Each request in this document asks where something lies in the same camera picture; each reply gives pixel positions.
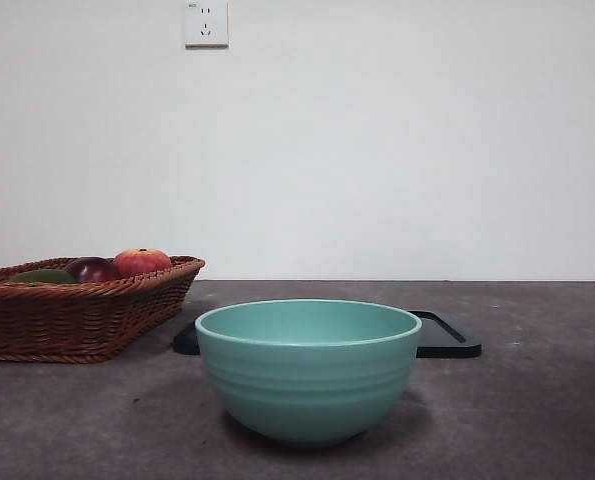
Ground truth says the dark purple round fruit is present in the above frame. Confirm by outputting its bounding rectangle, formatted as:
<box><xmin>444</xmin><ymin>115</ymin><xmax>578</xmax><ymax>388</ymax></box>
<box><xmin>65</xmin><ymin>256</ymin><xmax>123</xmax><ymax>284</ymax></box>

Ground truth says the red orange apple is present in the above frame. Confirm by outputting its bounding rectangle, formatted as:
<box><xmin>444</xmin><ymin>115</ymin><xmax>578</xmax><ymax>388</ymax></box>
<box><xmin>113</xmin><ymin>247</ymin><xmax>173</xmax><ymax>278</ymax></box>

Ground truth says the teal ribbed bowl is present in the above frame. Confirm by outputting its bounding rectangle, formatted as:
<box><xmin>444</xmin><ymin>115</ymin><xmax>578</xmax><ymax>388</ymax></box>
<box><xmin>194</xmin><ymin>298</ymin><xmax>423</xmax><ymax>448</ymax></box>

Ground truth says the brown wicker basket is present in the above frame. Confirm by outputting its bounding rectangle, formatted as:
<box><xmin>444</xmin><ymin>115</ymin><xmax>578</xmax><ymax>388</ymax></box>
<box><xmin>0</xmin><ymin>255</ymin><xmax>207</xmax><ymax>364</ymax></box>

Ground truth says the white wall socket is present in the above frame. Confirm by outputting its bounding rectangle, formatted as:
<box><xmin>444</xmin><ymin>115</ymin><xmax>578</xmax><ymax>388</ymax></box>
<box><xmin>184</xmin><ymin>0</ymin><xmax>230</xmax><ymax>50</ymax></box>

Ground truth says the green avocado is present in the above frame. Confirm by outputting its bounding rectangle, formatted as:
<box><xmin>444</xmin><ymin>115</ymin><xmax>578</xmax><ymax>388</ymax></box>
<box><xmin>10</xmin><ymin>268</ymin><xmax>76</xmax><ymax>285</ymax></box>

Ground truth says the black rectangular tray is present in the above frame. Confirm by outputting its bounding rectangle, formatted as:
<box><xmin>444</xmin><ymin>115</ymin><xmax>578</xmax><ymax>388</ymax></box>
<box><xmin>172</xmin><ymin>309</ymin><xmax>482</xmax><ymax>358</ymax></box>

